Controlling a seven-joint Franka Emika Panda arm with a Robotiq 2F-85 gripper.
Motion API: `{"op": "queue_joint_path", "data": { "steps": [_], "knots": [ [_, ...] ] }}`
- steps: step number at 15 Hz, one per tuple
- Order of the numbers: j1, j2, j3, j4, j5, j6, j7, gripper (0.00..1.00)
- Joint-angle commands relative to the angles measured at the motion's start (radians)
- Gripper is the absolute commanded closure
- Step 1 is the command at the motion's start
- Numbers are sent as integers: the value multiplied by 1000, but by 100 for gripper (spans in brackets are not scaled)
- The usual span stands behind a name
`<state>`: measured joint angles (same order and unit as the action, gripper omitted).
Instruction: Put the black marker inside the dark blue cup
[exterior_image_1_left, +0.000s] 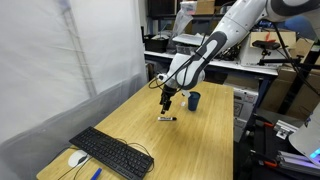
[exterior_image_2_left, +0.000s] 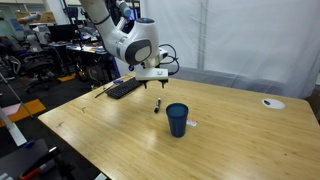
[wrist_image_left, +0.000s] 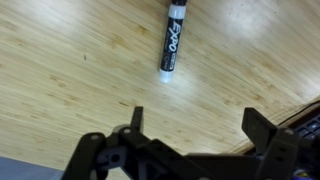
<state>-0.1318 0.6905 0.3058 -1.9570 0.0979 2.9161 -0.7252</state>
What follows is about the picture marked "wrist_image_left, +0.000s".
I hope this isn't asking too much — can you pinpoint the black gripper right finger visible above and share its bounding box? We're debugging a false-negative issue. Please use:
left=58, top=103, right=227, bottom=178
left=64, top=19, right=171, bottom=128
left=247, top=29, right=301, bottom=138
left=241, top=107, right=300, bottom=180

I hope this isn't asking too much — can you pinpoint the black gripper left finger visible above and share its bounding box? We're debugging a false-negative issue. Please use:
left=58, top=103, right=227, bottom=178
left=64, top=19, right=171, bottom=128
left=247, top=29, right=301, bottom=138
left=61, top=106, right=174, bottom=180

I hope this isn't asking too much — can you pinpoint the black Expo dry-erase marker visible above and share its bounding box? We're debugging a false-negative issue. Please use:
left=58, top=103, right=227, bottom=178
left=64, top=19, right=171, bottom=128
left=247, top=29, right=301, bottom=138
left=158, top=0, right=188, bottom=84

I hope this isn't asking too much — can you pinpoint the black computer keyboard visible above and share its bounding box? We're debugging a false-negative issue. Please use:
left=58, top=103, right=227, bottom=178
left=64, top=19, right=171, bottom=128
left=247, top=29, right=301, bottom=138
left=289, top=107, right=320, bottom=141

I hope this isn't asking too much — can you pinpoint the thin black keyboard cable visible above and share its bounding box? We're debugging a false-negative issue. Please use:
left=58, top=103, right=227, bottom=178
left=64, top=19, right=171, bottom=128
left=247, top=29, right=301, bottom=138
left=277, top=99, right=320, bottom=128

